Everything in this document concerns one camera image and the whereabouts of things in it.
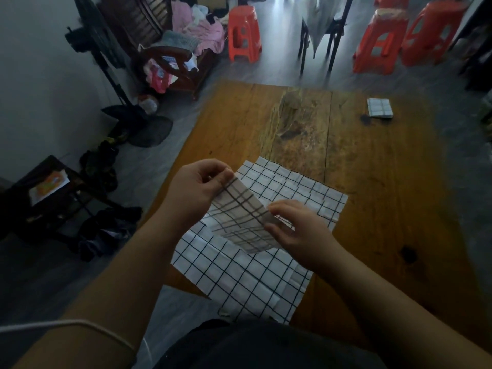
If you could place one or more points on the person's right hand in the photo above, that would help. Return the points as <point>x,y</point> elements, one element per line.
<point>307,238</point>

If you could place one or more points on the person's left hand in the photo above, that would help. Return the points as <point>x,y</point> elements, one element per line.
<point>192,195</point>

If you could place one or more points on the person's left forearm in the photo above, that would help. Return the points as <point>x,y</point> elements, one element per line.
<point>115,295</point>

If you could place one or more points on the person's right forearm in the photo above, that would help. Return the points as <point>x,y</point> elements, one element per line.
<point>403,318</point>

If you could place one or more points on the person's black top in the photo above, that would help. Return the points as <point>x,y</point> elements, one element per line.
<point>261,345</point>

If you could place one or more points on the black blue bag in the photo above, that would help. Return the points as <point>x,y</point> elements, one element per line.
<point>103,234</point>

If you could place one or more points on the pink plastic bag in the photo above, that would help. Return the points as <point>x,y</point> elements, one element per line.
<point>157,78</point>

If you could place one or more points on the white crumpled paper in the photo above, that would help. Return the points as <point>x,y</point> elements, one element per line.
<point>191,64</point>

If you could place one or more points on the white blue printed paper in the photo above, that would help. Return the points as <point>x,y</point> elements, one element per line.
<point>170,61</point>

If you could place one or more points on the white orange paper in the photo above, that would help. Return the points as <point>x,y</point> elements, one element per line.
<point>49,187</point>

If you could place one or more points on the grey folded garment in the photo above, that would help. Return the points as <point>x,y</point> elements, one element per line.
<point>178,41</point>

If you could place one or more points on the pink blanket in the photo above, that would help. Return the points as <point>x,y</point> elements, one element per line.
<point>209,34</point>

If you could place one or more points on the red plastic stool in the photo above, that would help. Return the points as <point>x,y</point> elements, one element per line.
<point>434,30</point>
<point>244,34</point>
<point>378,42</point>
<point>392,1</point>

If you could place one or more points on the black standing fan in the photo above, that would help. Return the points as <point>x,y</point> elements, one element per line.
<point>96,38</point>

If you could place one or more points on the dark wooden sofa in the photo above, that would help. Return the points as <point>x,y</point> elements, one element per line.
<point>134,19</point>

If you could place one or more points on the black metal chair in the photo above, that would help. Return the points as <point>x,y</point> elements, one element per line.
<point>338,30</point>

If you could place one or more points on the dark shelf unit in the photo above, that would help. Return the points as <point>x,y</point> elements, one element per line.
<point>476,42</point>

